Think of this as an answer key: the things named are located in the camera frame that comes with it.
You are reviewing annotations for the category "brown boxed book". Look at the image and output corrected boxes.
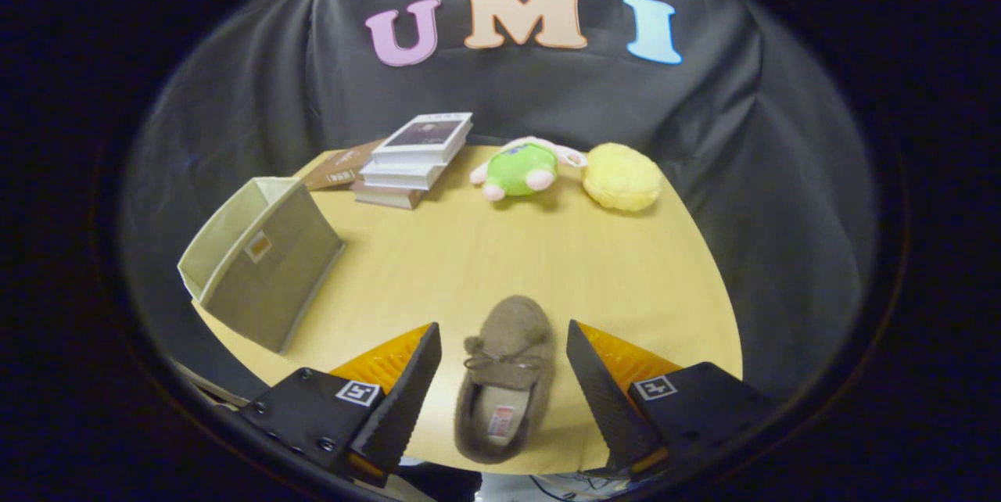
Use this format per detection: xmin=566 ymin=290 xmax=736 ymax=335
xmin=301 ymin=139 xmax=384 ymax=192

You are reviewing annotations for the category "pinkish brown book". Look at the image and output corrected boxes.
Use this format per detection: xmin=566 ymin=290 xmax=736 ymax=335
xmin=350 ymin=178 xmax=428 ymax=210

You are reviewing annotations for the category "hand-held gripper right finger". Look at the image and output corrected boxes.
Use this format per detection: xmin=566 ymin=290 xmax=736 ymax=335
xmin=566 ymin=320 xmax=775 ymax=481

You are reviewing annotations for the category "brown fuzzy slipper shoe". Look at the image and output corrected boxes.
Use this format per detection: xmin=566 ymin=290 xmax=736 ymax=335
xmin=454 ymin=296 xmax=555 ymax=464

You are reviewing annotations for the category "white portrait cover book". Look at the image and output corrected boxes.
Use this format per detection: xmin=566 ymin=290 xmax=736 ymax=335
xmin=372 ymin=112 xmax=474 ymax=165

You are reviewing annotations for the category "yellow plush toy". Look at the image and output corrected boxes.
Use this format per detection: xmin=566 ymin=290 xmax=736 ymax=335
xmin=582 ymin=142 xmax=663 ymax=213

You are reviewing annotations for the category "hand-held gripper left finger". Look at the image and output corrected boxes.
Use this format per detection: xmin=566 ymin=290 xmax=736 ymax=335
xmin=241 ymin=322 xmax=443 ymax=487

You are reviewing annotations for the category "plain white book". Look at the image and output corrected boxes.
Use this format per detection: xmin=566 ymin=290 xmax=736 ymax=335
xmin=361 ymin=150 xmax=456 ymax=179
xmin=358 ymin=163 xmax=448 ymax=192

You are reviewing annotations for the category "beige fabric storage box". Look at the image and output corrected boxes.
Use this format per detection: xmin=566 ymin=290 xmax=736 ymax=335
xmin=178 ymin=177 xmax=346 ymax=354

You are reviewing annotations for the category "green and pink plush toy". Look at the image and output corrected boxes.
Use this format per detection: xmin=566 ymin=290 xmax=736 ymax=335
xmin=469 ymin=136 xmax=587 ymax=202

